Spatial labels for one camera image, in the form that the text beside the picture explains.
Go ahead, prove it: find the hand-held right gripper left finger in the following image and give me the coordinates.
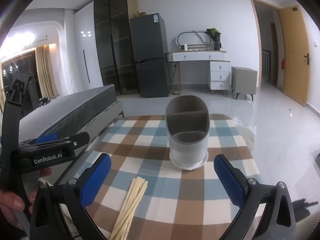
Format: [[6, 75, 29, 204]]
[[29, 152, 112, 240]]

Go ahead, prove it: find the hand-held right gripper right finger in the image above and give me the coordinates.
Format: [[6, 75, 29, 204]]
[[213, 154, 298, 240]]

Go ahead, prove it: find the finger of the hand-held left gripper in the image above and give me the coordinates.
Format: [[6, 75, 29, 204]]
[[34, 133, 59, 145], [19, 131, 90, 153]]

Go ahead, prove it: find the bundle of pale chopsticks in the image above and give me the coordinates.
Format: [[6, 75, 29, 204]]
[[109, 177, 148, 240]]

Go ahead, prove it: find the grey utensil holder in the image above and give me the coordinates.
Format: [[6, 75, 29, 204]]
[[165, 95, 209, 172]]

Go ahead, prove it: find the person's left hand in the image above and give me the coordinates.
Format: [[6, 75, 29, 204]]
[[0, 166, 53, 212]]

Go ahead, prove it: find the grey bed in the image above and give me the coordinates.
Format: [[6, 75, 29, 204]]
[[19, 84, 125, 180]]

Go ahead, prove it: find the beige curtain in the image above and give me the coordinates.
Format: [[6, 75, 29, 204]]
[[35, 45, 58, 100]]

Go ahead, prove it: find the checked tablecloth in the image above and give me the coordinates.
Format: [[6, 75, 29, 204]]
[[60, 114, 262, 240]]

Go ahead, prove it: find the white wardrobe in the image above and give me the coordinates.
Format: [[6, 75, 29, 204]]
[[74, 2, 104, 95]]

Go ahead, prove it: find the grey nightstand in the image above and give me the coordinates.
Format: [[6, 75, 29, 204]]
[[231, 66, 258, 102]]

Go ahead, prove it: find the dark glass cabinet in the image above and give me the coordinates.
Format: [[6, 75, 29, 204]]
[[93, 0, 140, 96]]

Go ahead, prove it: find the dark grey fridge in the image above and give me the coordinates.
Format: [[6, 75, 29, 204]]
[[129, 14, 169, 98]]

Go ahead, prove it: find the white dressing table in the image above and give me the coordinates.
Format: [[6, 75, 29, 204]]
[[165, 51, 231, 95]]

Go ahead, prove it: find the wooden door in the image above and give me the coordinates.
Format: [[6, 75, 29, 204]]
[[279, 5, 313, 107]]

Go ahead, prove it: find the dark potted plant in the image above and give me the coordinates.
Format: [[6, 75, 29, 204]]
[[205, 28, 222, 51]]

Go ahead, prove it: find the oval mirror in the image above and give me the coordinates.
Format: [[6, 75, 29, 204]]
[[177, 31, 215, 51]]

